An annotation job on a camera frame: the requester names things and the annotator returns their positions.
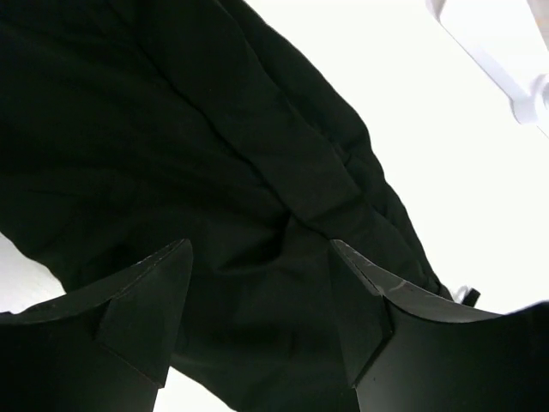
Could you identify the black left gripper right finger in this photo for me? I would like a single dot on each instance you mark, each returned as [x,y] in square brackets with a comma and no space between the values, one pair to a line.
[406,349]

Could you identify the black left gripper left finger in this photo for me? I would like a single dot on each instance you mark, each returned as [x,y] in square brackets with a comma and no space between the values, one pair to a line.
[104,347]

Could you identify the black trousers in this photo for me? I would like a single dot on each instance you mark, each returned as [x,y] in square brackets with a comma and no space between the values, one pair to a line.
[127,125]

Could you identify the white garment rack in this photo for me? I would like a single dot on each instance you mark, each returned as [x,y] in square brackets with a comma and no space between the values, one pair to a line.
[504,39]

